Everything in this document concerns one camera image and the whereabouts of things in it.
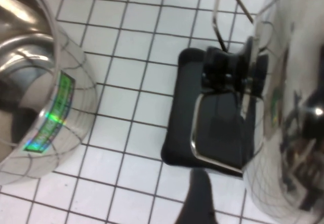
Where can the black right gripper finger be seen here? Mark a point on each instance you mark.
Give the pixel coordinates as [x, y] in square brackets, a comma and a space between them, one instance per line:
[198, 203]

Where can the stainless steel pot lid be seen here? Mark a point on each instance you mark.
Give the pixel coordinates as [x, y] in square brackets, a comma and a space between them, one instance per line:
[278, 158]

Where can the dark grey rack drip tray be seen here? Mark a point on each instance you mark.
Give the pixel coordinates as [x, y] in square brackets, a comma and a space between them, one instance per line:
[182, 107]

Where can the white black-grid tablecloth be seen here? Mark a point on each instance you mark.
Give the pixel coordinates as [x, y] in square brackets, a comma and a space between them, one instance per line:
[126, 132]

